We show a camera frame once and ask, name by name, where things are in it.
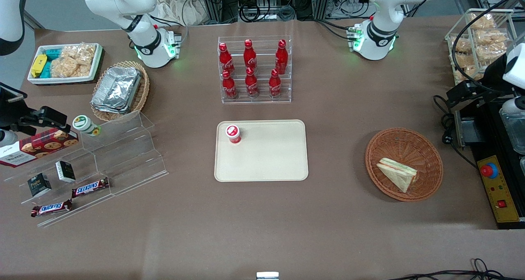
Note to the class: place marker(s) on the clear acrylic bottle rack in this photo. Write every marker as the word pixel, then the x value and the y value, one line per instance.
pixel 262 99

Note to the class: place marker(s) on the red lidded cup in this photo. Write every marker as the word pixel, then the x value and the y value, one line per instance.
pixel 233 133

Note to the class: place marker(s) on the clear bag of crackers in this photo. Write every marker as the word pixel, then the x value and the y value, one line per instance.
pixel 74 60

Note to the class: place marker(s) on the triangle sandwich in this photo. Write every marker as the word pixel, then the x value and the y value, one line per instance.
pixel 398 173

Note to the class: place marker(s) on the teal snack packet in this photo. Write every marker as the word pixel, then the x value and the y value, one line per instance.
pixel 51 54

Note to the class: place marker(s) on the crumpled white cloth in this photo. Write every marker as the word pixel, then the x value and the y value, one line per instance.
pixel 180 7

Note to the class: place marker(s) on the clear snack display rack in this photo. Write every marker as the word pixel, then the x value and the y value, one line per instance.
pixel 451 32

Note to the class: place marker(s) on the small black box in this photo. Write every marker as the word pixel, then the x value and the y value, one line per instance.
pixel 39 185
pixel 65 171

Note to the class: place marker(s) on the stacked aluminium foil containers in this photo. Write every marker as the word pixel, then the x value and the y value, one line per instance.
pixel 117 89

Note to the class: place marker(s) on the aluminium frame post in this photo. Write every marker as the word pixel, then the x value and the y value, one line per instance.
pixel 212 3
pixel 320 1

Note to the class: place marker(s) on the yellow snack packet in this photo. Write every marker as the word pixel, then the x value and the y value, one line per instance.
pixel 39 64

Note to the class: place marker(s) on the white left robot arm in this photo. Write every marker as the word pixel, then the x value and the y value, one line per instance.
pixel 381 9

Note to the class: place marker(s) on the green lidded white cup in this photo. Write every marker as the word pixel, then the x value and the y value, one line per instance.
pixel 85 125

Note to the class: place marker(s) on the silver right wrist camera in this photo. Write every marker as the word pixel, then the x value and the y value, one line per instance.
pixel 7 138

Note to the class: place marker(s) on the clear acrylic stepped shelf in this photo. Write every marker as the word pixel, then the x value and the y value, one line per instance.
pixel 123 157

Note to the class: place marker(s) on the fried snack bag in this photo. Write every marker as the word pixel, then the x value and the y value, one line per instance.
pixel 492 53
pixel 461 45
pixel 483 21
pixel 491 36
pixel 466 73
pixel 462 61

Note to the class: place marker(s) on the red tartan cookie box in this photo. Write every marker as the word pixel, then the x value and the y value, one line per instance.
pixel 37 146

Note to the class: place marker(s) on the oval light wicker basket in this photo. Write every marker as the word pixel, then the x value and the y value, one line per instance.
pixel 143 91

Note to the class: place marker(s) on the round brown wicker basket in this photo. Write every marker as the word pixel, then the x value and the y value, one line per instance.
pixel 404 149

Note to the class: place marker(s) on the beige plastic tray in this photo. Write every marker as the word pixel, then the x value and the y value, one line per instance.
pixel 266 157

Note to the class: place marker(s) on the red emergency stop button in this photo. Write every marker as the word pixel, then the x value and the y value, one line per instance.
pixel 489 171

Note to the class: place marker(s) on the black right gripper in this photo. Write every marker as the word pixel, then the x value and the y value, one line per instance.
pixel 9 108

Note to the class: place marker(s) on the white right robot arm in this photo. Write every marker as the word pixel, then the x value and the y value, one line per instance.
pixel 131 9

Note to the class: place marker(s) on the metal pan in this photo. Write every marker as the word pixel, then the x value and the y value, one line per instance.
pixel 514 132

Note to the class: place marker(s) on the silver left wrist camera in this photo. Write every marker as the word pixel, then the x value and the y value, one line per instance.
pixel 513 106

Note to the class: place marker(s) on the small white block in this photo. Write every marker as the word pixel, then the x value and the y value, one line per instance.
pixel 267 276

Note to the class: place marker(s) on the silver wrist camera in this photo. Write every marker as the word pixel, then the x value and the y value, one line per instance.
pixel 513 106
pixel 7 138

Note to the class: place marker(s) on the Snickers chocolate bar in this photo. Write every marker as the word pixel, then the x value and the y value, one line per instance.
pixel 90 187
pixel 51 208

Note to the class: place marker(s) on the white rectangular plastic bin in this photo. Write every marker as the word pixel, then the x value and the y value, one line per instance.
pixel 61 80

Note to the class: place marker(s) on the red cola bottle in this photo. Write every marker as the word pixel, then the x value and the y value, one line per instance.
pixel 252 84
pixel 225 58
pixel 281 58
pixel 249 55
pixel 275 85
pixel 229 86

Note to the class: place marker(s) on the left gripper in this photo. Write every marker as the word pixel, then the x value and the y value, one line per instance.
pixel 493 72

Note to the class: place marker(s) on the black machine with yellow panel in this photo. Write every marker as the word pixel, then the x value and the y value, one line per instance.
pixel 488 128

